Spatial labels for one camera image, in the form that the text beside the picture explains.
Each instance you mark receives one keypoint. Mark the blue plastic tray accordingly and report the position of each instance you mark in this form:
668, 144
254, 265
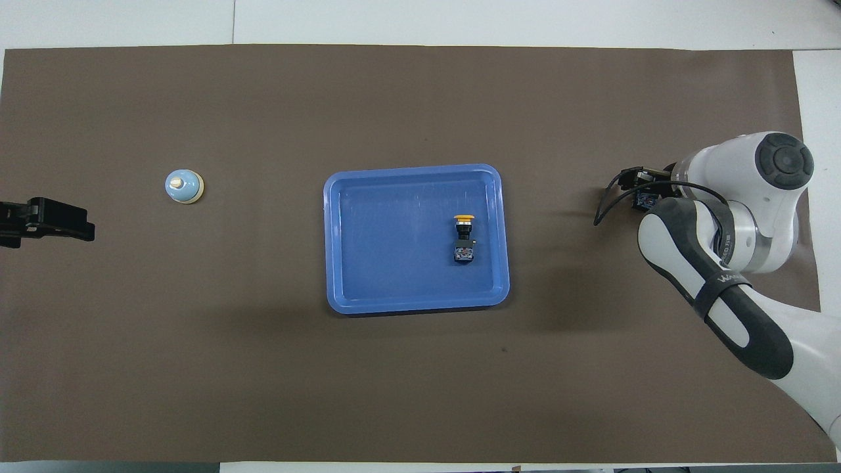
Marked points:
394, 263

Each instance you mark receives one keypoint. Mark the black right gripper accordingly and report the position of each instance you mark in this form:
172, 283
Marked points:
647, 182

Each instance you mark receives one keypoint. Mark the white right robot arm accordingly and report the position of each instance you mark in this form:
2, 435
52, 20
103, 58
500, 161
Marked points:
782, 161

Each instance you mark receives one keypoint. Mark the light blue desk bell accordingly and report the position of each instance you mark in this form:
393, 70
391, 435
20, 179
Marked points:
183, 188

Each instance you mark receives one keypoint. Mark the yellow push button switch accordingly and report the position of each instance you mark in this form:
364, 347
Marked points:
464, 253

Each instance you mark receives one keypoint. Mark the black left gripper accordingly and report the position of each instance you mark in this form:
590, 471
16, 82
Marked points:
39, 220

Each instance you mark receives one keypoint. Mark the brown table mat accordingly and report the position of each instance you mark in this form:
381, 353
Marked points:
197, 361

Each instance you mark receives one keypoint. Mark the red push button switch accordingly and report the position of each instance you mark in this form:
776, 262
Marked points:
644, 202

